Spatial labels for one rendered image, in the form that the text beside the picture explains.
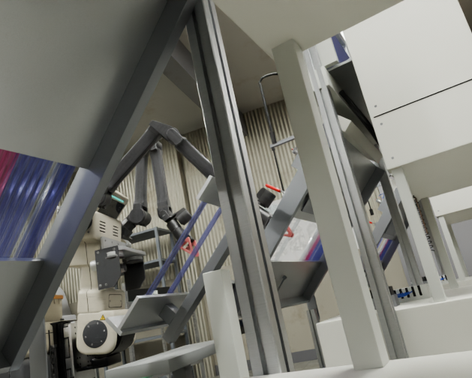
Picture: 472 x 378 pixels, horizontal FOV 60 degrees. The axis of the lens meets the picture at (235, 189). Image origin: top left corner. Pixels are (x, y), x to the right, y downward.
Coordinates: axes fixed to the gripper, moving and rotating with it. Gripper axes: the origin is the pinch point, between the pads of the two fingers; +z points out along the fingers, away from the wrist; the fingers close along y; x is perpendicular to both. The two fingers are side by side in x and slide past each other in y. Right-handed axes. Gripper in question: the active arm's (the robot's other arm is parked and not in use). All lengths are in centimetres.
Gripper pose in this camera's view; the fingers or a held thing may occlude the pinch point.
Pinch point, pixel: (290, 234)
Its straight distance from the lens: 156.4
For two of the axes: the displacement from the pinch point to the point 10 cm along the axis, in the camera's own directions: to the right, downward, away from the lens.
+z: 7.2, 4.5, -5.2
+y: 5.1, 1.5, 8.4
